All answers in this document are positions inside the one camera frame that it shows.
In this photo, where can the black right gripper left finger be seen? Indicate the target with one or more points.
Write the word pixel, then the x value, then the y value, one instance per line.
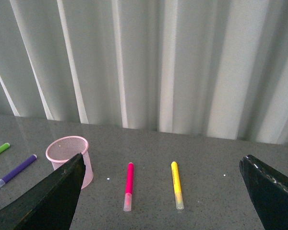
pixel 50 204

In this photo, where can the white curtain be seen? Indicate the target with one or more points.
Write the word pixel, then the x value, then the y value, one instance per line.
pixel 214 68

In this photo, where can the purple marker pen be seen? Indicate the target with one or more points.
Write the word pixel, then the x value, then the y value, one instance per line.
pixel 5 179

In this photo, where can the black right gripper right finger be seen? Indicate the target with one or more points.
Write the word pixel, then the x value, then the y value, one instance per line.
pixel 268 191

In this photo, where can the pink mesh cup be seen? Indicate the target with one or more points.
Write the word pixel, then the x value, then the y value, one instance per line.
pixel 63 149

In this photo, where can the yellow marker pen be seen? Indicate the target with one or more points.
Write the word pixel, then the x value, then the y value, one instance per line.
pixel 177 186

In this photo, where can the pink marker pen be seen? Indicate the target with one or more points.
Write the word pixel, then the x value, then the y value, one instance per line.
pixel 129 188

